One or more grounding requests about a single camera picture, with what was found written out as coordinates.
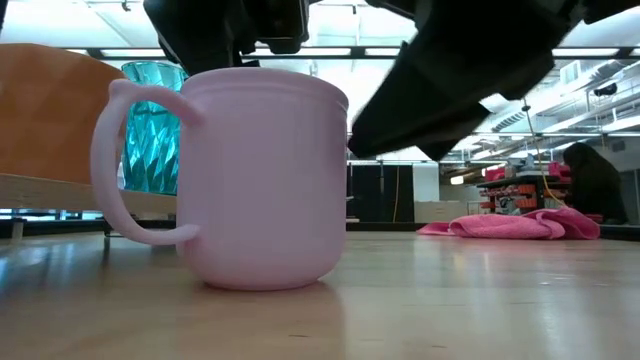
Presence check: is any rack with red bins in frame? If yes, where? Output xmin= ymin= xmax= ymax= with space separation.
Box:
xmin=474 ymin=160 xmax=574 ymax=217

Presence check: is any orange faceted cup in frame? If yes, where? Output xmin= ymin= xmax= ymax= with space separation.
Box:
xmin=0 ymin=42 xmax=129 ymax=185

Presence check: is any pink plastic mug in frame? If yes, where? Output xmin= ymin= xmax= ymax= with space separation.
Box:
xmin=89 ymin=67 xmax=350 ymax=292

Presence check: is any silver ceiling air duct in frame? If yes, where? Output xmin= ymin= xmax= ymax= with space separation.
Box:
xmin=479 ymin=59 xmax=640 ymax=132

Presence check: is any teal faceted clear cup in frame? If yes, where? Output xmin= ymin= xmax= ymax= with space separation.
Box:
xmin=119 ymin=60 xmax=190 ymax=196

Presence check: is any yellow hanging cable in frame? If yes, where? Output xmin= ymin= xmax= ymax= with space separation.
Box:
xmin=520 ymin=97 xmax=567 ymax=209

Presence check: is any pink cloth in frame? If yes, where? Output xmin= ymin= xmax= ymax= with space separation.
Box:
xmin=416 ymin=205 xmax=601 ymax=241

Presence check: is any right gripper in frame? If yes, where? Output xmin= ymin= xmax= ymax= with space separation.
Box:
xmin=348 ymin=0 xmax=586 ymax=163

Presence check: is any person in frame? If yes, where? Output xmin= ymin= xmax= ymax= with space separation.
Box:
xmin=562 ymin=141 xmax=630 ymax=226

